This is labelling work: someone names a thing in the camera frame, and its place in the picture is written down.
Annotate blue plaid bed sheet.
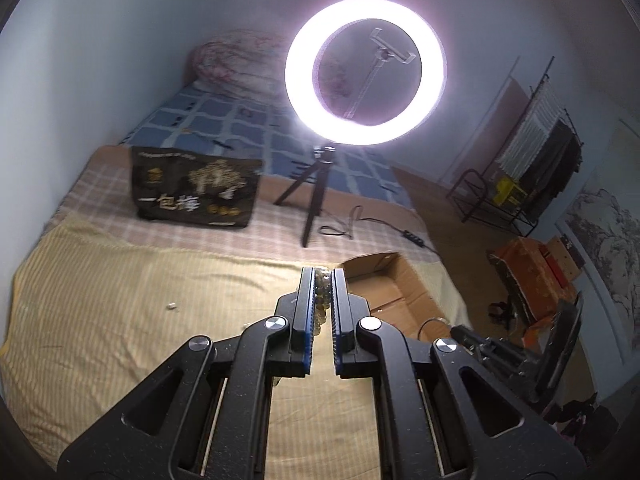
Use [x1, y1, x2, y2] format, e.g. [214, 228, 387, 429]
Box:
[119, 82, 417, 212]

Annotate black bag with gold print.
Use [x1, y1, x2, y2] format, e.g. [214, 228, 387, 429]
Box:
[130, 145, 264, 229]

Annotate black mini tripod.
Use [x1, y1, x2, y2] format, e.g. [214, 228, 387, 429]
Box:
[273, 145, 347, 249]

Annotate dark cloth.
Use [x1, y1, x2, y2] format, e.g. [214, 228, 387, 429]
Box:
[549, 393, 622, 442]

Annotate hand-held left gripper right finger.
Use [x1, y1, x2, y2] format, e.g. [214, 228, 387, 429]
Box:
[330, 267, 587, 480]

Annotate phone holder clamp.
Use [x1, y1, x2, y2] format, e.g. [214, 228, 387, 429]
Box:
[349, 27, 419, 122]

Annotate white striped hanging cloth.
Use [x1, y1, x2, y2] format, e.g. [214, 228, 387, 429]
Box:
[499, 81, 560, 175]

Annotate landscape wall painting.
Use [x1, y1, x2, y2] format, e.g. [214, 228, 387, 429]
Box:
[554, 186, 640, 362]

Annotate yellow box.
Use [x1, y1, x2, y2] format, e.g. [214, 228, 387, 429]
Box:
[492, 176, 527, 207]

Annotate small clear packet of candies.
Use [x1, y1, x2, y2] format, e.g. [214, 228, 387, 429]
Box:
[313, 266, 334, 337]

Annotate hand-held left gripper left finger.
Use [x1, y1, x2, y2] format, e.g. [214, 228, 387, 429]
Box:
[57, 266, 316, 480]

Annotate pink floral folded quilt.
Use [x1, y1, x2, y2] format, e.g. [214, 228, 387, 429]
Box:
[187, 29, 302, 97]

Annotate black metal clothes rack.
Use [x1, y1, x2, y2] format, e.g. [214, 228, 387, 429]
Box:
[446, 56, 587, 237]

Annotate dark hanging clothes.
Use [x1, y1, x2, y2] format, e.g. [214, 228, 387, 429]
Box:
[519, 119, 584, 202]

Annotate orange cardboard box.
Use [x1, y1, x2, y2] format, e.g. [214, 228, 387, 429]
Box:
[487, 236, 584, 342]

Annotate white ring light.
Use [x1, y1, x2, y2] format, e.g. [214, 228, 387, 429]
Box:
[284, 0, 448, 147]

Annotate black metal stand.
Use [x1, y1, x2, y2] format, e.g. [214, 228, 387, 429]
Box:
[449, 294, 586, 412]

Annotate black cable with switch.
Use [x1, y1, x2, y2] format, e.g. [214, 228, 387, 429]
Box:
[319, 204, 437, 252]

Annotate yellow striped blanket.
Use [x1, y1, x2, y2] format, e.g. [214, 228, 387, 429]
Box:
[0, 209, 472, 480]

